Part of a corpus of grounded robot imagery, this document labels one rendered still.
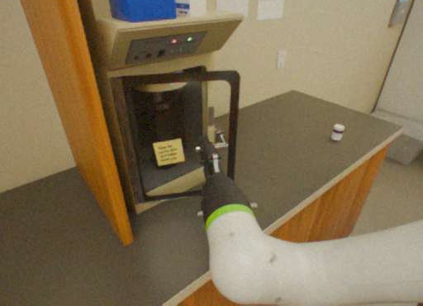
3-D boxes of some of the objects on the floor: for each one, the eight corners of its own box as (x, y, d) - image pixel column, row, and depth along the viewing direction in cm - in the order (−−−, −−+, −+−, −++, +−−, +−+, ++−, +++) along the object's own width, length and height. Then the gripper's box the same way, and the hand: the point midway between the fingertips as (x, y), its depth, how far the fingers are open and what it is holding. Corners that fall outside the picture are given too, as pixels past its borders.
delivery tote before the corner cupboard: (351, 144, 300) (359, 118, 282) (369, 134, 321) (378, 108, 303) (409, 170, 259) (424, 140, 241) (426, 156, 280) (440, 128, 262)
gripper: (238, 222, 57) (215, 160, 77) (242, 169, 50) (216, 116, 69) (204, 228, 56) (190, 164, 76) (203, 174, 48) (187, 118, 68)
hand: (204, 147), depth 70 cm, fingers closed, pressing on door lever
